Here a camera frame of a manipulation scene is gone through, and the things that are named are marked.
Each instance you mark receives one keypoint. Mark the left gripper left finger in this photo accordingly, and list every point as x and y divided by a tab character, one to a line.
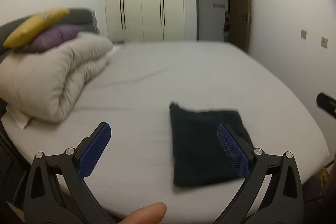
56	191

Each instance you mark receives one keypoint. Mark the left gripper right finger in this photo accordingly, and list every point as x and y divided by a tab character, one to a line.
272	189

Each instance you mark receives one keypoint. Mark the dark green knit sweater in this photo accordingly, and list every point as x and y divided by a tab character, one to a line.
199	159

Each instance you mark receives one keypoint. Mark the person's left hand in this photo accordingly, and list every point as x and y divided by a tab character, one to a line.
151	214

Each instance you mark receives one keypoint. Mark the white folded sheet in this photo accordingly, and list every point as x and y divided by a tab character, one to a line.
21	119

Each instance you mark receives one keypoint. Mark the beige folded duvet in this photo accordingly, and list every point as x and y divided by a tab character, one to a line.
47	85

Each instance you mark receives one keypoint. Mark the white bed mattress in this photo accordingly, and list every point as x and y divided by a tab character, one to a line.
133	94

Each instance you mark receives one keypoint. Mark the person in doorway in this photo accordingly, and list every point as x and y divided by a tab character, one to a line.
226	27

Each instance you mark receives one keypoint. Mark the brown wooden door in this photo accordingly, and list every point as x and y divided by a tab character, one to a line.
240	23

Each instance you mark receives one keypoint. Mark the purple pillow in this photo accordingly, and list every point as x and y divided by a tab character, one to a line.
51	38

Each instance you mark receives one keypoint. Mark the yellow pillow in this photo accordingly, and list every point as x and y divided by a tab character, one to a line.
33	26

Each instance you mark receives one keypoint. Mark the dark grey headboard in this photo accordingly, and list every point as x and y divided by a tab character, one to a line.
77	16

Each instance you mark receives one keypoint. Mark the beige wall socket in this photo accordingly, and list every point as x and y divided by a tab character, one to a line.
324	42

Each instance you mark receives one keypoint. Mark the beige wall switch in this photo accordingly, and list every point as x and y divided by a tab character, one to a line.
303	34

